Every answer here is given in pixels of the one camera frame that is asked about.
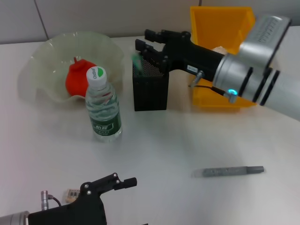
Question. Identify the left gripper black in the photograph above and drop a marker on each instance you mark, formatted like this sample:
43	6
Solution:
77	213

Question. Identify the orange fruit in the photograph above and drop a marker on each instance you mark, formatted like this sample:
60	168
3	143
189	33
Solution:
75	79

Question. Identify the grey marker pen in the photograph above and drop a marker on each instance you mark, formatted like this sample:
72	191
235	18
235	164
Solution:
234	171

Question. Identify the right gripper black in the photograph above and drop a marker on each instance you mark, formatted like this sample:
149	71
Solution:
192	58

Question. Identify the yellow plastic bin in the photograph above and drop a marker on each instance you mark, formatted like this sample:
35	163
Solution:
211	23

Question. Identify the white paper ball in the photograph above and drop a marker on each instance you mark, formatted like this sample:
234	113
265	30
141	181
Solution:
220	49

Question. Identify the beige eraser with barcode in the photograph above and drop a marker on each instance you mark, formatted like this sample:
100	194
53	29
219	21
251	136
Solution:
71	194

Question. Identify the black mesh pen holder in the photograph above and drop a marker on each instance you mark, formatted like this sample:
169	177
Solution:
150	93

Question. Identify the green utility knife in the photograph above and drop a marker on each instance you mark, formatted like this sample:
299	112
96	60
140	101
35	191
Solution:
136	63

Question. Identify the clear water bottle green label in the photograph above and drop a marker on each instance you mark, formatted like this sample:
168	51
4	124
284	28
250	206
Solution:
103	110

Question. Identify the wavy green glass fruit plate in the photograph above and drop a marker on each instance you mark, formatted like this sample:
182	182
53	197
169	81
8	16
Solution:
47	58

